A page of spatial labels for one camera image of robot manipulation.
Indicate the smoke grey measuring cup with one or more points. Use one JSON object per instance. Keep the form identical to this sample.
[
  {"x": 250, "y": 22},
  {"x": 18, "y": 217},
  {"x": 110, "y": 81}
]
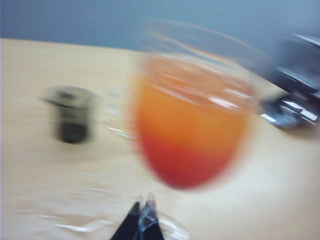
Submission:
[{"x": 72, "y": 117}]

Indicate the wine glass with orange drink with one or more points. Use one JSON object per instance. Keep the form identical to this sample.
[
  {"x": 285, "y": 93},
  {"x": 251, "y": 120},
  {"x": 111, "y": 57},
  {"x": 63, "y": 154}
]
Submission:
[{"x": 190, "y": 130}]

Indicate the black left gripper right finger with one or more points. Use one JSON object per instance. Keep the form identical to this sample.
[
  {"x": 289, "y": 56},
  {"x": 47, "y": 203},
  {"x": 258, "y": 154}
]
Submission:
[{"x": 151, "y": 225}]

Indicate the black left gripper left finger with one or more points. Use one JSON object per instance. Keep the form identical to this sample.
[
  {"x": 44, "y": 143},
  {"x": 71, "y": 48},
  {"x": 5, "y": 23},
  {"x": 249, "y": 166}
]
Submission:
[{"x": 128, "y": 225}]

